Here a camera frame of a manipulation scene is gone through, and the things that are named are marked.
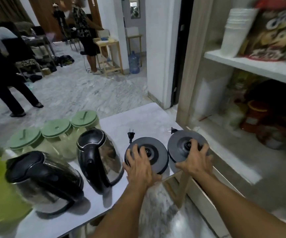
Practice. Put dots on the blue water bottle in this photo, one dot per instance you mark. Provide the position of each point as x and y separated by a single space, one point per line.
134 62

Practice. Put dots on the small wooden stool table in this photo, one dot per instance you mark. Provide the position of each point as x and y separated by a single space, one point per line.
134 40

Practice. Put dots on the light wooden side table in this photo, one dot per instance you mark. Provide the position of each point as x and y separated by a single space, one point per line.
112 56

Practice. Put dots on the white box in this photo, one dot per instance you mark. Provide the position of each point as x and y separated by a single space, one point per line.
132 31

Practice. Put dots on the person's left hand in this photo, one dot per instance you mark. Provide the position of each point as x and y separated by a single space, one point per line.
139 172

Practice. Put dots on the green lidded clear jar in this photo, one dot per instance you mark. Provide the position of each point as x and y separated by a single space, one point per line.
83 119
23 140
57 131

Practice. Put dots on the colourful cereal bag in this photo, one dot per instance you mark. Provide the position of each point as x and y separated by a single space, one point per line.
274 32

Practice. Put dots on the orange lidded jar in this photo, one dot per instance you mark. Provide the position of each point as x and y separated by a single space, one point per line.
253 116

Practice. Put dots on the person's left forearm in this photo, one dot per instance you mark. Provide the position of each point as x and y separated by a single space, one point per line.
123 210

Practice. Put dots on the black steel electric kettle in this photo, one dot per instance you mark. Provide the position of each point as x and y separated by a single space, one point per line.
95 158
43 180

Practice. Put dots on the wall mirror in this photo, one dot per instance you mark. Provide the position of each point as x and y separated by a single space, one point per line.
135 8

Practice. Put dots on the grey round kettle base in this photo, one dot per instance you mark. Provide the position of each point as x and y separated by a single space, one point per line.
157 152
180 146

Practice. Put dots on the stack of white cups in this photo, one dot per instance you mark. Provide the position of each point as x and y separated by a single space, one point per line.
237 29

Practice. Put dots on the person's right hand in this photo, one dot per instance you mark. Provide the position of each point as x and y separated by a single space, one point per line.
197 162

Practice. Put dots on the person's left middle finger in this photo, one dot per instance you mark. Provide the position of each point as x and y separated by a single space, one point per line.
136 154

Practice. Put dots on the wooden cupboard frame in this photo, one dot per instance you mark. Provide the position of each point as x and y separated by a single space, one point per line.
192 59

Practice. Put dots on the white cupboard shelf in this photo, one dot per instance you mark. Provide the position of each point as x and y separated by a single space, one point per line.
257 66

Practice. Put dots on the black power plug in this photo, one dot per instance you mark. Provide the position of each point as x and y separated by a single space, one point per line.
130 135
172 130

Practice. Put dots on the person's right forearm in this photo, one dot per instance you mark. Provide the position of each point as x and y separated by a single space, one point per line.
237 208

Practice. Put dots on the person's left little finger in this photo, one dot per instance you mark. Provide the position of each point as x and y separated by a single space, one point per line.
125 167

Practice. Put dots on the person's right thumb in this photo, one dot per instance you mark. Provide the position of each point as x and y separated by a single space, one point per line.
182 166

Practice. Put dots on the person's left thumb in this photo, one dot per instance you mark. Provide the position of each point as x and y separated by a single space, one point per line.
157 177

